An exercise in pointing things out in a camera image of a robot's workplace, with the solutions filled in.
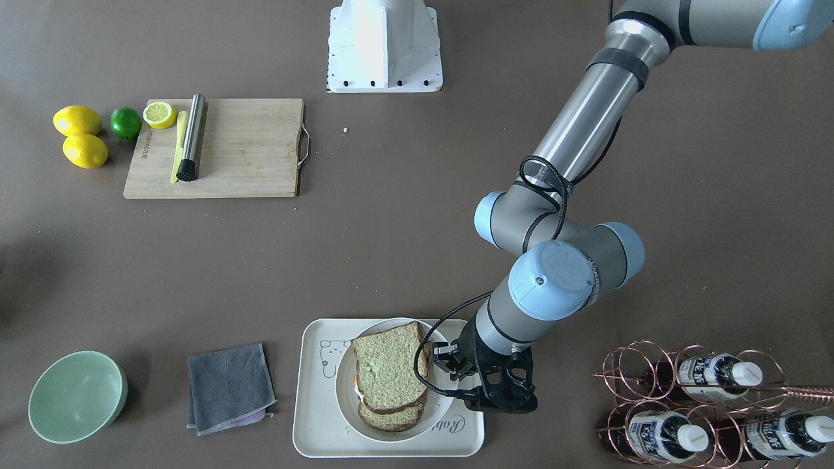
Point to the half lemon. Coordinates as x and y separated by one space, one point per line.
160 115

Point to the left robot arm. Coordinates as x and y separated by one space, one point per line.
561 266

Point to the wooden cutting board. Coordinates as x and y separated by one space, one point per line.
250 149

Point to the upper dark bottle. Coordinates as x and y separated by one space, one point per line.
713 378

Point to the upper whole lemon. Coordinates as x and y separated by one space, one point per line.
77 119

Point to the grey folded cloth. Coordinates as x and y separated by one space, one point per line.
228 389

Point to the whole lemon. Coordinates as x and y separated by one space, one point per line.
85 151
77 119

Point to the dark bottle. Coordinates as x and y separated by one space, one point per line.
713 378
652 436
779 436

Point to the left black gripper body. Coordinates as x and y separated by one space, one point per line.
468 352

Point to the cream rabbit tray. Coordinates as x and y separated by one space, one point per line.
320 430

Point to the fried egg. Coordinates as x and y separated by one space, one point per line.
356 387

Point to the white round plate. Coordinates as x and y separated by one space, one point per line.
436 404

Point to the bread slice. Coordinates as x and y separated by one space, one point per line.
391 366
395 422

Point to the green lime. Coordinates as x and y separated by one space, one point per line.
125 123

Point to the lower whole lemon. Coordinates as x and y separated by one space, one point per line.
85 151

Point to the lower dark bottle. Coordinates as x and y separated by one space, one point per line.
779 436
652 436

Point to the mint green bowl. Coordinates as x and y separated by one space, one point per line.
77 396

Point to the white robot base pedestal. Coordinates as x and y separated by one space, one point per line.
384 47

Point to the yellow plastic knife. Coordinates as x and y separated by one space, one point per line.
181 122

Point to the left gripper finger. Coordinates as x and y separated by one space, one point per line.
445 352
458 373

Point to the copper wire bottle rack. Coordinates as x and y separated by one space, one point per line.
625 366

